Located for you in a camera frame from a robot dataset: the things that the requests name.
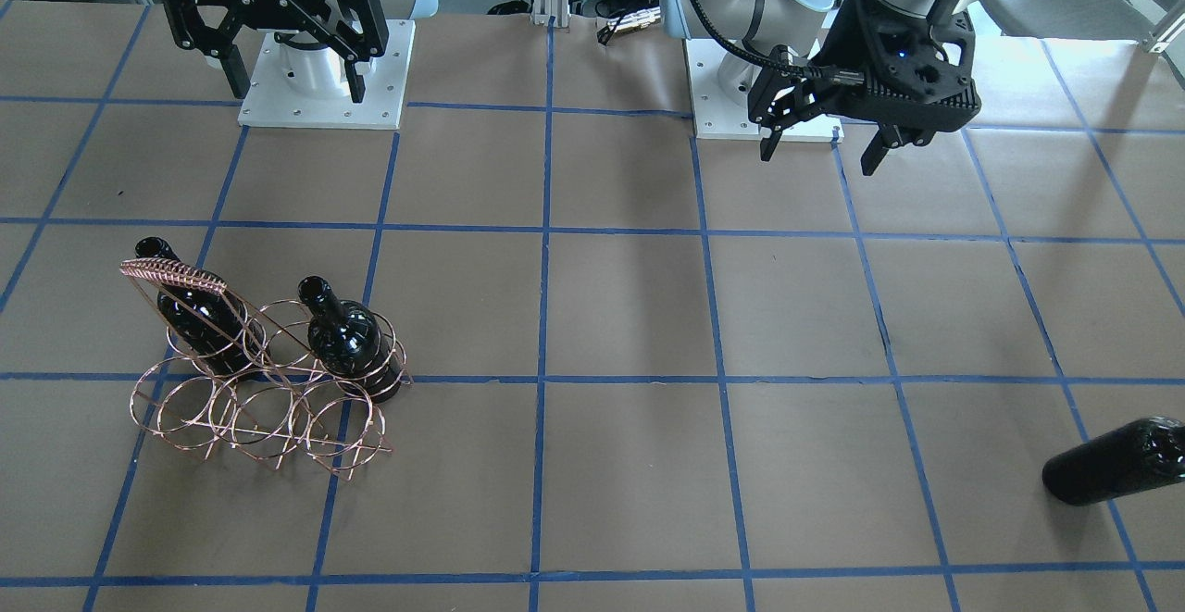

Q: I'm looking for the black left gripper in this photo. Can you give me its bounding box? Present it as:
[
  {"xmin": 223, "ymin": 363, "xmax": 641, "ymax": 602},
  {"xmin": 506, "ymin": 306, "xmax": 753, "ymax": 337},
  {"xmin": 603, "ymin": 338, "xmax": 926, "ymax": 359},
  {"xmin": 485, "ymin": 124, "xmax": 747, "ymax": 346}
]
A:
[{"xmin": 747, "ymin": 0, "xmax": 982, "ymax": 176}]

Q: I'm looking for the dark wine bottle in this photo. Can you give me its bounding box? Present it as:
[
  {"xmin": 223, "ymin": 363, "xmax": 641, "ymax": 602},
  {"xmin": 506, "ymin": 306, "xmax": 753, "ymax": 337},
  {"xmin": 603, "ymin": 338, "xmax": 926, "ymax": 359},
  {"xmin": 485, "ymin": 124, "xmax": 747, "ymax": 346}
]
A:
[{"xmin": 1042, "ymin": 417, "xmax": 1184, "ymax": 506}]

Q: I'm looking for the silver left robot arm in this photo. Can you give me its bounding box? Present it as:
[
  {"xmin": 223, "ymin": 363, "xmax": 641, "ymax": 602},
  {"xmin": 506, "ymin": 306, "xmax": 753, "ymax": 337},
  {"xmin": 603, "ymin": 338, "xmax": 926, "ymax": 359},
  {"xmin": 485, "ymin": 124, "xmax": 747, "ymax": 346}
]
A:
[{"xmin": 660, "ymin": 0, "xmax": 982, "ymax": 176}]

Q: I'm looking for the dark bottle at basket end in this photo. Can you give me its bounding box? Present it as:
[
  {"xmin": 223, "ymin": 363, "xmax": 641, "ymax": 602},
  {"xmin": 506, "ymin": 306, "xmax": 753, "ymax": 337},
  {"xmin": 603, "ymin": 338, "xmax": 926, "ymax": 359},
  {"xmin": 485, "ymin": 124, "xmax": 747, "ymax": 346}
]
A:
[{"xmin": 299, "ymin": 275, "xmax": 402, "ymax": 404}]

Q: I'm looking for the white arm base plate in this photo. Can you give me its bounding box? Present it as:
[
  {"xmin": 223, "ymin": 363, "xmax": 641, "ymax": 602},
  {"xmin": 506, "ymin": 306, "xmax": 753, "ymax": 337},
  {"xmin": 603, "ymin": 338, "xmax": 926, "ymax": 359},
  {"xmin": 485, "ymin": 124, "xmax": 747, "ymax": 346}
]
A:
[
  {"xmin": 683, "ymin": 38, "xmax": 843, "ymax": 144},
  {"xmin": 238, "ymin": 19, "xmax": 418, "ymax": 130}
]

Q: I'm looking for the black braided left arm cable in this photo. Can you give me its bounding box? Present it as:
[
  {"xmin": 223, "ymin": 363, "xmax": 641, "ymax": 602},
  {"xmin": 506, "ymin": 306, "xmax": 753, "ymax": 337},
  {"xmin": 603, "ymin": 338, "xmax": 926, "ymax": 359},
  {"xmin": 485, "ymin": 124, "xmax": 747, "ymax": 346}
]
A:
[{"xmin": 668, "ymin": 0, "xmax": 867, "ymax": 87}]

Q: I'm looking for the dark bottle under basket handle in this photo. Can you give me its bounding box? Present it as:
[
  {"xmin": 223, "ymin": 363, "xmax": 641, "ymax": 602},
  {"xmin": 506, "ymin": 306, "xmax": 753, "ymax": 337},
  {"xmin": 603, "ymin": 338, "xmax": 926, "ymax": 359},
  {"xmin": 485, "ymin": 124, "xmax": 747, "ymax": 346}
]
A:
[{"xmin": 156, "ymin": 283, "xmax": 264, "ymax": 380}]

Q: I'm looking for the copper wire wine basket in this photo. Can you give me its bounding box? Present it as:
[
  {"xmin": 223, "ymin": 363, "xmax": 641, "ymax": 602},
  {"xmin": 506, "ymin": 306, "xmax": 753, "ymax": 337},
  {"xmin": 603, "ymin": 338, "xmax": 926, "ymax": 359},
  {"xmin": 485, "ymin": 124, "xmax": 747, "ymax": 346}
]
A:
[{"xmin": 121, "ymin": 254, "xmax": 406, "ymax": 480}]

